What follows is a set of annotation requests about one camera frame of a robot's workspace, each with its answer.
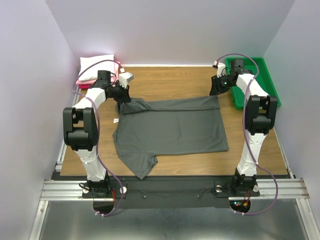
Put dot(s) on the dark grey t-shirt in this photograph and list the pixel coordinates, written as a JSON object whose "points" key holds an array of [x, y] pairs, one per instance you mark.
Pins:
{"points": [[148, 129]]}

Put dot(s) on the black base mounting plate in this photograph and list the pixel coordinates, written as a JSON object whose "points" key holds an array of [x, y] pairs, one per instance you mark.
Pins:
{"points": [[164, 192]]}

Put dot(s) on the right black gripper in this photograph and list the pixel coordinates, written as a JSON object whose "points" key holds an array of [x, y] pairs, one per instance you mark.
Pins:
{"points": [[216, 88]]}

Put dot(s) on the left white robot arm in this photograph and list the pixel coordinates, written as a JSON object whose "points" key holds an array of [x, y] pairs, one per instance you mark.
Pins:
{"points": [[81, 128]]}

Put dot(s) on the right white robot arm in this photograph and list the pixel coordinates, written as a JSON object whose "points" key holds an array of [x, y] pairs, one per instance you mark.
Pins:
{"points": [[259, 114]]}

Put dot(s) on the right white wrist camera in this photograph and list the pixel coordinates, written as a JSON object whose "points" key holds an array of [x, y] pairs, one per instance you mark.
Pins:
{"points": [[220, 68]]}

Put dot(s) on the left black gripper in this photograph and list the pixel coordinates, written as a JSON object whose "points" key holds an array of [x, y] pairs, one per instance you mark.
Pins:
{"points": [[125, 97]]}

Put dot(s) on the green plastic tray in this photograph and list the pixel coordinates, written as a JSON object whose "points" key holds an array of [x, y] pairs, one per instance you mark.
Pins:
{"points": [[264, 80]]}

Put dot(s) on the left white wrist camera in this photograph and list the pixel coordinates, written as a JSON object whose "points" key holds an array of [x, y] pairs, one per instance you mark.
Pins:
{"points": [[124, 78]]}

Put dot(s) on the white folded t-shirt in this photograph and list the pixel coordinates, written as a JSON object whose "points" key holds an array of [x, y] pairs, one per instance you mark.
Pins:
{"points": [[90, 60]]}

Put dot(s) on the pink folded t-shirt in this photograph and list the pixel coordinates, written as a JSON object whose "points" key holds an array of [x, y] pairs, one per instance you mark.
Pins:
{"points": [[89, 73]]}

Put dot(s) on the red folded t-shirt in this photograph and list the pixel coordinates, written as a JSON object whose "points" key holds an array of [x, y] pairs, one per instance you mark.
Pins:
{"points": [[84, 86]]}

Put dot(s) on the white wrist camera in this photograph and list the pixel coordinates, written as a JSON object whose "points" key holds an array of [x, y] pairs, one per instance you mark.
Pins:
{"points": [[124, 78], [220, 68]]}

